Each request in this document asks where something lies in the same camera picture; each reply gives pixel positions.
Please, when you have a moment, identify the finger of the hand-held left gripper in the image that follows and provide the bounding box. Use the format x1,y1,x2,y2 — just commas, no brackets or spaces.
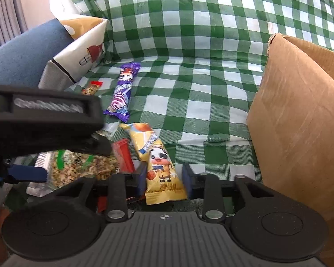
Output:
8,165,49,184

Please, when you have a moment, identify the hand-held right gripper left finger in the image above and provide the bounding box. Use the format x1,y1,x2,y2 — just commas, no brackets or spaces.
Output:
39,163,148,223

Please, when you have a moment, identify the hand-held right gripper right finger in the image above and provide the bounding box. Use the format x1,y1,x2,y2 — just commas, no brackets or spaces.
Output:
182,163,290,223

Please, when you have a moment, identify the silver snack packet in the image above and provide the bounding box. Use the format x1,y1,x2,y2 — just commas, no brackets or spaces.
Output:
26,182,55,198

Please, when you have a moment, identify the yellow cow print snack packet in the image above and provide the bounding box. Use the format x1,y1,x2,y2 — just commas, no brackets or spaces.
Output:
144,142,187,206

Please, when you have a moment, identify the yellow orange print snack packet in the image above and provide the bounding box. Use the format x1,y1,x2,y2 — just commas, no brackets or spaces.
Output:
119,122,160,162

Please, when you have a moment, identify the clear grain bar packet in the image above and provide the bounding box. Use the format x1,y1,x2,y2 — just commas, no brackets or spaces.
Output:
35,150,120,190

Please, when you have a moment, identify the small red snack packet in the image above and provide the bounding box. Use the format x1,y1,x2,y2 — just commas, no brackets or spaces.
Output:
81,81,103,96

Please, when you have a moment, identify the purple snack packet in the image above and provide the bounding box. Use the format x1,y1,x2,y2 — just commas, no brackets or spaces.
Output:
104,62,142,123

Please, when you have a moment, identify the brown cardboard box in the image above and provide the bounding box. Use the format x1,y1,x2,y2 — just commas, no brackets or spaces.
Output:
246,33,334,267

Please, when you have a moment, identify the blue cushion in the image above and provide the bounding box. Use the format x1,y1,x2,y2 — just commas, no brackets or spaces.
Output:
0,18,74,85

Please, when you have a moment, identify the white mushroom print cushion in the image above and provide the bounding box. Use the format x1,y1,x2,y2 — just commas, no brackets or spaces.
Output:
38,0,109,91

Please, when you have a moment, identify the grey curtain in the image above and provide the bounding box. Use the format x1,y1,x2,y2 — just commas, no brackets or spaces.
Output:
0,0,28,52

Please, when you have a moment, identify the green checked cloth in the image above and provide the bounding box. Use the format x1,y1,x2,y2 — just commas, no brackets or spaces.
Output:
6,0,334,223

